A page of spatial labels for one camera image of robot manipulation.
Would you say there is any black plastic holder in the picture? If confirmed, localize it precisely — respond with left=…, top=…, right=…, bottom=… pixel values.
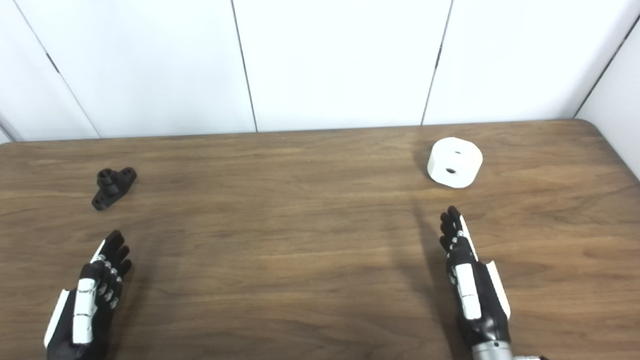
left=91, top=167, right=138, bottom=211

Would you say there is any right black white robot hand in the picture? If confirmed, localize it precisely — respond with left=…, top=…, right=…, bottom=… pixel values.
left=439, top=206, right=512, bottom=347

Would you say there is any round white plastic piece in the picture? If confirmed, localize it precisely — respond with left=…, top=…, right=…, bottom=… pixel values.
left=427, top=137, right=484, bottom=189

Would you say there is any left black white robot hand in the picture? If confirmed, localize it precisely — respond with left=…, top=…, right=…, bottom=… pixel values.
left=44, top=230, right=133, bottom=360

